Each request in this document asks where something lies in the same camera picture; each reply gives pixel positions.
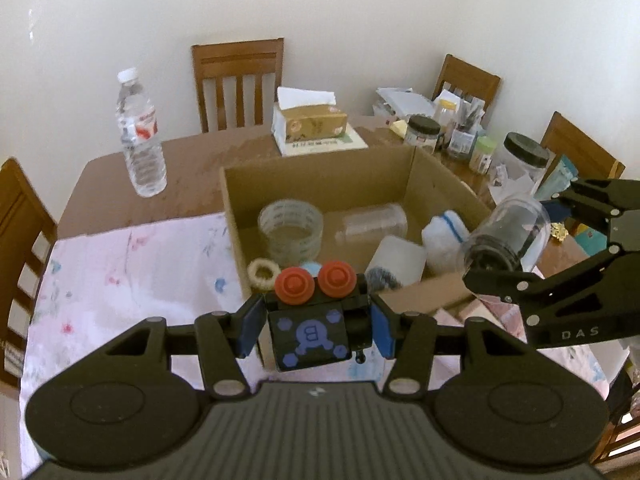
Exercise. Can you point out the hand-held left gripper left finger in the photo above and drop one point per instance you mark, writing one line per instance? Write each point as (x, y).
(250, 327)

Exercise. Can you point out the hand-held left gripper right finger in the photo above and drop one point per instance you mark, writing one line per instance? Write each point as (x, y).
(384, 327)

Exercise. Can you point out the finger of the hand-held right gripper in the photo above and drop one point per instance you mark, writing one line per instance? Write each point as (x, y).
(550, 285)
(600, 195)

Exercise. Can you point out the grey knitted piece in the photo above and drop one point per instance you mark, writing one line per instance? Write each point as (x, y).
(382, 280)

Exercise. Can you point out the black toy cube red caps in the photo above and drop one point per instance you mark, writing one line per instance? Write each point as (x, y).
(310, 335)

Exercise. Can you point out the clear jar with metal lid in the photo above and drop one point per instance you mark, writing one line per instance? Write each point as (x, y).
(505, 230)

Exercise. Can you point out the blue and white figurine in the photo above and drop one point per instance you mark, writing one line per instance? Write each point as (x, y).
(311, 265)

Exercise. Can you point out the clear packing tape roll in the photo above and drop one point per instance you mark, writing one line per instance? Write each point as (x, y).
(290, 230)

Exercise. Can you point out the clear plastic jar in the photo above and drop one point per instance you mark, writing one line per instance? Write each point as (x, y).
(370, 222)

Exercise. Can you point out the white knitted sock blue stripe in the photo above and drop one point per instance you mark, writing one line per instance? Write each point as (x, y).
(445, 240)

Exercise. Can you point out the brown cardboard box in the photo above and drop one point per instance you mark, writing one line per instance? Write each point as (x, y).
(325, 180)

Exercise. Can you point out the brown wooden desktop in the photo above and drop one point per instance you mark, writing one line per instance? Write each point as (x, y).
(200, 180)

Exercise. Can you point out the green packet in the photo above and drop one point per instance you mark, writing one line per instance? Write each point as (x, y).
(560, 175)

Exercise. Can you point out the brown wooden chair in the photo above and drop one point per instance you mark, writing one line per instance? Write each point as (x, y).
(467, 80)
(235, 85)
(580, 150)
(25, 240)

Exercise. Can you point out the gold ornament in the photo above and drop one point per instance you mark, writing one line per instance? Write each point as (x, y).
(558, 230)

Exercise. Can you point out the white plastic container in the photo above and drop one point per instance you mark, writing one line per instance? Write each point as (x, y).
(400, 257)

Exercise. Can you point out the large clear jar black lid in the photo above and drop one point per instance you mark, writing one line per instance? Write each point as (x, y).
(522, 160)

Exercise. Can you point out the pale floral tablecloth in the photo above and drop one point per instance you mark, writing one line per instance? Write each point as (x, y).
(150, 270)

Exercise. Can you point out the small bottle green lid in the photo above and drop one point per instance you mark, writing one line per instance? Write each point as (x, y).
(481, 155)

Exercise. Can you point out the bottle with yellow lid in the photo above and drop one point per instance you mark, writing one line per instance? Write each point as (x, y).
(446, 112)

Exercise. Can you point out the small jar with black lid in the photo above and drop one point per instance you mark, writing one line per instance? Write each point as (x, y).
(422, 132)

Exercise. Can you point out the green and white book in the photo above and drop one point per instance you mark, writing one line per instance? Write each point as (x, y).
(345, 142)

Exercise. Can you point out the yellow sticky notes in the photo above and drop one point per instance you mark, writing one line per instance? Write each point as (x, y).
(399, 126)

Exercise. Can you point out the clear plastic water bottle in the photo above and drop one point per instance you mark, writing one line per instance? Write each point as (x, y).
(142, 145)

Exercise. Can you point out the tissue box with white tissue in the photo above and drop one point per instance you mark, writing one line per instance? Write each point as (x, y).
(310, 122)

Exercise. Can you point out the stack of white papers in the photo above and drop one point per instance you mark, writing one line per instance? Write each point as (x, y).
(400, 102)

